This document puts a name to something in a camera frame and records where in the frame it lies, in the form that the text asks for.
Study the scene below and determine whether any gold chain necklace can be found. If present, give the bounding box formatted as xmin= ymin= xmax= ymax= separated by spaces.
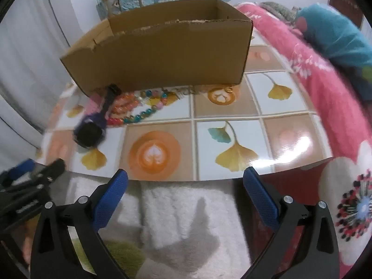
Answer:
xmin=174 ymin=85 xmax=234 ymax=96

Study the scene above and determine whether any pink floral blanket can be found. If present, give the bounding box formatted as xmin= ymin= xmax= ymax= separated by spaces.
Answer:
xmin=234 ymin=1 xmax=372 ymax=279

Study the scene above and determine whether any brown cardboard box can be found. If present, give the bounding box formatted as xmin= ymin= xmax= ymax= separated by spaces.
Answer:
xmin=60 ymin=0 xmax=254 ymax=97

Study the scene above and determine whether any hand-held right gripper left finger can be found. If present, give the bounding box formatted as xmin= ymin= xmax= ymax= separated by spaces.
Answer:
xmin=30 ymin=169 xmax=137 ymax=279

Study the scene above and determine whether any white curtain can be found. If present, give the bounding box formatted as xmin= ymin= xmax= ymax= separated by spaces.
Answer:
xmin=0 ymin=0 xmax=73 ymax=152

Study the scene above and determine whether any orange bead bracelet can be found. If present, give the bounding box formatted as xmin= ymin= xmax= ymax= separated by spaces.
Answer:
xmin=112 ymin=92 xmax=143 ymax=116

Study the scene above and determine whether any multicolour bead bracelet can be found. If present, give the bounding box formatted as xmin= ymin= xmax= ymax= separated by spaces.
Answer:
xmin=106 ymin=90 xmax=170 ymax=127

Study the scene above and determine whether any grey green blanket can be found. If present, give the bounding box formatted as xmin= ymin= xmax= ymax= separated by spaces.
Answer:
xmin=259 ymin=1 xmax=300 ymax=21

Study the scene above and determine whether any wooden chair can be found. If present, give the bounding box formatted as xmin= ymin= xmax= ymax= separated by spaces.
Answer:
xmin=100 ymin=0 xmax=143 ymax=21

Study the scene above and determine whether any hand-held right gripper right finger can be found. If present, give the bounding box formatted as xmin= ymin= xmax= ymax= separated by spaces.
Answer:
xmin=242 ymin=167 xmax=340 ymax=279

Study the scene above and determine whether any pink strap smart watch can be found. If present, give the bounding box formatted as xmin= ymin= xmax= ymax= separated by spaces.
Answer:
xmin=72 ymin=84 xmax=122 ymax=149

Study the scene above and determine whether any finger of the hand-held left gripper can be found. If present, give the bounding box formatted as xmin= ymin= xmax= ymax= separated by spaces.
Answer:
xmin=0 ymin=158 xmax=36 ymax=185
xmin=6 ymin=158 xmax=66 ymax=194

